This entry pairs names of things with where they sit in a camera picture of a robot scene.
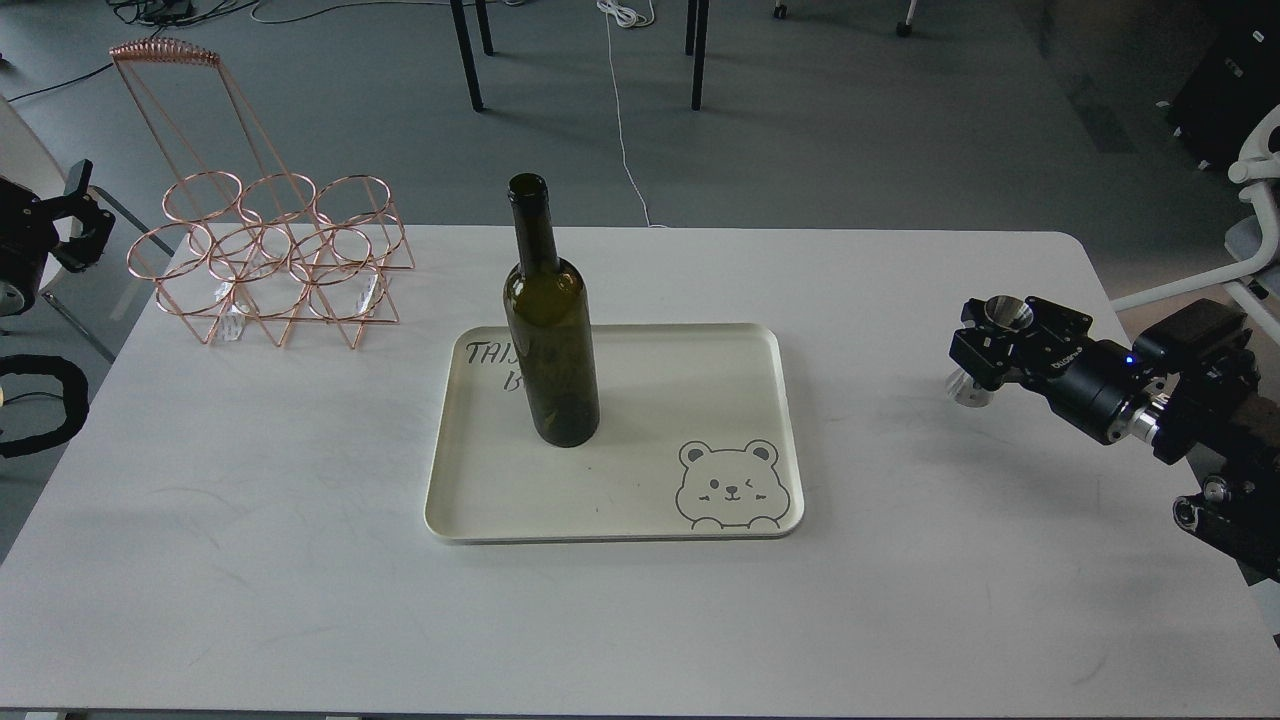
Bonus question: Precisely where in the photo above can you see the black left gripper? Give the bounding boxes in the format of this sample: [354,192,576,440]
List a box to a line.
[1,159,116,316]

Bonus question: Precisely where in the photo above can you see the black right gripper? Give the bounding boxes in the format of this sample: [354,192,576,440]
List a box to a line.
[948,295,1157,445]

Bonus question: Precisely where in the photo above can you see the silver metal jigger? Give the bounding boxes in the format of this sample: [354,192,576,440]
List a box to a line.
[947,295,1034,407]

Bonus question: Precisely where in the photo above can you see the dark green wine bottle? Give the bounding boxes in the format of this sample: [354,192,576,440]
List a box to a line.
[502,172,600,448]

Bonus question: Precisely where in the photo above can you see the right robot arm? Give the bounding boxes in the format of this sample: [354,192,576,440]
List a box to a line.
[948,295,1279,579]

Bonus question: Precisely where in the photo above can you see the white chair left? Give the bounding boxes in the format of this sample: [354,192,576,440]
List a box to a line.
[3,99,148,363]

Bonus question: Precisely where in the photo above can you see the white chair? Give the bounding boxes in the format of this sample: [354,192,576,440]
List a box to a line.
[3,99,148,363]
[1111,111,1279,342]

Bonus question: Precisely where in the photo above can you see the white chair right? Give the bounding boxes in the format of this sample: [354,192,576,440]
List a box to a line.
[1111,111,1279,342]

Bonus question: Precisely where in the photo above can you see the cream tray with bear print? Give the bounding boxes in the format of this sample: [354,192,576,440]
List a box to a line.
[424,323,805,544]

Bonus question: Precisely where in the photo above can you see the black table legs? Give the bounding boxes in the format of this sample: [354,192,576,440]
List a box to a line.
[449,0,710,113]

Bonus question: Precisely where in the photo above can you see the copper wire wine rack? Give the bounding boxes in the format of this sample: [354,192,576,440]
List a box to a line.
[110,37,417,348]

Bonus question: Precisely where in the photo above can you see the white floor cable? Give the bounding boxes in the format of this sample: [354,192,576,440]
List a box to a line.
[596,0,669,229]

